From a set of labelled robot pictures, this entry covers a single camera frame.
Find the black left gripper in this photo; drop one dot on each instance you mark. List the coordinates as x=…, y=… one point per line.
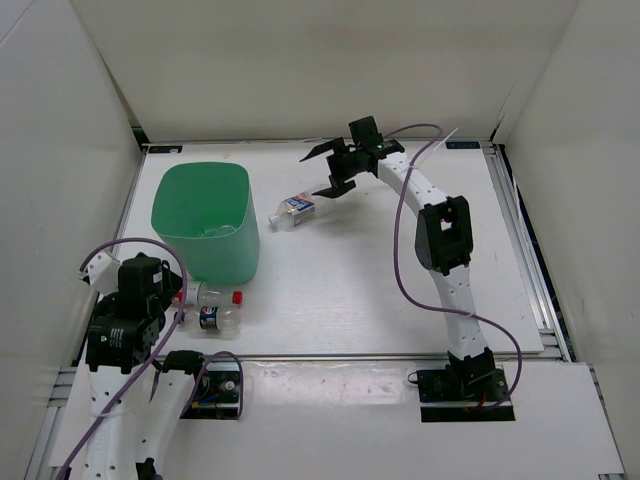
x=172, y=284

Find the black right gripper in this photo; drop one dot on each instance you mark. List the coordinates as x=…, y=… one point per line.
x=339, y=149

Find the clear bottle blue white label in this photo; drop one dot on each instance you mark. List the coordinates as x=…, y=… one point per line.
x=299, y=209

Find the clear bottle blue cap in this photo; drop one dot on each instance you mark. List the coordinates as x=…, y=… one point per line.
x=217, y=231

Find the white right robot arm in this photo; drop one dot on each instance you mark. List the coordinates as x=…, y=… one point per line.
x=443, y=242

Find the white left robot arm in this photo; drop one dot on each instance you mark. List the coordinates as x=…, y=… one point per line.
x=135, y=402

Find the green plastic bin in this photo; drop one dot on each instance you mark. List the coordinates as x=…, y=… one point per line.
x=193, y=196

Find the clear bottle red label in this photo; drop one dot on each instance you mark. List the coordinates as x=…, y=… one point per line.
x=199, y=293

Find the clear Pepsi bottle black cap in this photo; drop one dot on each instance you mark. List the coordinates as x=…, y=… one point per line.
x=209, y=322

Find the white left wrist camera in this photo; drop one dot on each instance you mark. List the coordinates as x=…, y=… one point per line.
x=101, y=273

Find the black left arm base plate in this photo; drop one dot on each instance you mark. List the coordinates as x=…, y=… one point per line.
x=219, y=395

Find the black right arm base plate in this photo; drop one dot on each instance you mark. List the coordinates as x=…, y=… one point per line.
x=442, y=401

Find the aluminium table frame rail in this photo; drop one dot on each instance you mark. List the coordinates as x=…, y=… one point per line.
x=539, y=288

